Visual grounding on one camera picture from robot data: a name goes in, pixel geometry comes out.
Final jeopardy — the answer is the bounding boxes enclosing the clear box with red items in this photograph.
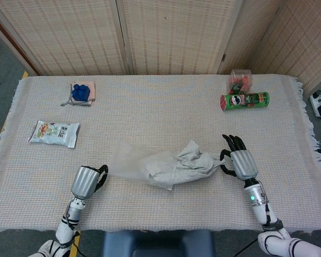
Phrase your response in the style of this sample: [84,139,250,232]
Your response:
[225,69,254,95]

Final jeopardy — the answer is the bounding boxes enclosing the white power strip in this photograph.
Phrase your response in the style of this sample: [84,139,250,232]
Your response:
[309,92,321,118]

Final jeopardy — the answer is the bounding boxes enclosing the blue knobbly toy block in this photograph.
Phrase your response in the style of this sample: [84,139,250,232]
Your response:
[71,83,91,102]

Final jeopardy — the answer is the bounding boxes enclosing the black and silver left hand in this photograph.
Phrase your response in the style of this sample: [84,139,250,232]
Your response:
[70,164,109,201]

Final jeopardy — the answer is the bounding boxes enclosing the transparent plastic bag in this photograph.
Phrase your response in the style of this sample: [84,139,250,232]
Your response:
[107,140,183,192]

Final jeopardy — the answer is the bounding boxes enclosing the white snack packet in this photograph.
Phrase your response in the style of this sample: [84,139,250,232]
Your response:
[28,119,80,148]

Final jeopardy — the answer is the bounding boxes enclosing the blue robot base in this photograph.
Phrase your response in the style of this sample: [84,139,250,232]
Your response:
[101,229,215,257]

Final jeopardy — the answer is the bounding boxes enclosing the green Pringles can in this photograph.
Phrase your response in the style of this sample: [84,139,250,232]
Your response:
[219,92,270,111]

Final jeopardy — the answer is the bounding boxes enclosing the woven folding screen panel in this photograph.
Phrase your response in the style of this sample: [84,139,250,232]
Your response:
[216,0,321,93]
[114,0,244,76]
[0,0,131,77]

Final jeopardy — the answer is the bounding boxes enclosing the pale woven tablecloth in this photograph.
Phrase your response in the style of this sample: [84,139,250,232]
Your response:
[0,74,321,233]

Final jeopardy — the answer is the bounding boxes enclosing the black and silver right hand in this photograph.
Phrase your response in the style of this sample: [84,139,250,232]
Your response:
[219,134,259,181]

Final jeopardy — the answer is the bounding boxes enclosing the light grey clothes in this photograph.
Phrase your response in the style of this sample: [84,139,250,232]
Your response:
[146,139,227,189]

